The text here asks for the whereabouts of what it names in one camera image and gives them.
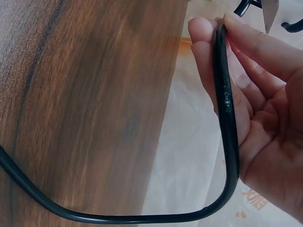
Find person's right hand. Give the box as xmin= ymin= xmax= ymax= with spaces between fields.
xmin=188 ymin=13 xmax=303 ymax=227

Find black cable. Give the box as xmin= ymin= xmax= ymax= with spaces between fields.
xmin=0 ymin=22 xmax=240 ymax=217

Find scissors with black handles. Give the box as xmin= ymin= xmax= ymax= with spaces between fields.
xmin=233 ymin=0 xmax=281 ymax=34

